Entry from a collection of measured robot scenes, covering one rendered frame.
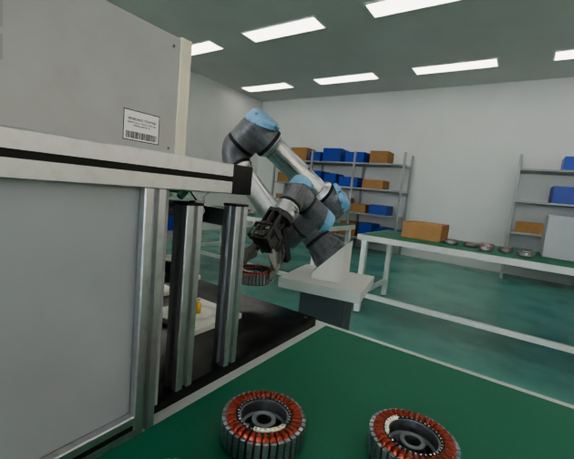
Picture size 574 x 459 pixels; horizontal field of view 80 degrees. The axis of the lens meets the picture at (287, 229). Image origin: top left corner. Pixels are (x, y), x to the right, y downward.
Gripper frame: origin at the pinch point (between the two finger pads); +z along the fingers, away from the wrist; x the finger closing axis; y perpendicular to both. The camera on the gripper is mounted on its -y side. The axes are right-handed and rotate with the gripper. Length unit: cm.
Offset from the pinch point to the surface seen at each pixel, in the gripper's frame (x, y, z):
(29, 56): 8, 67, 8
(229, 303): 20.4, 26.4, 16.8
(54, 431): 21, 41, 40
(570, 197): 117, -405, -427
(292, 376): 29.1, 11.0, 21.1
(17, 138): 22, 64, 20
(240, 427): 34, 28, 31
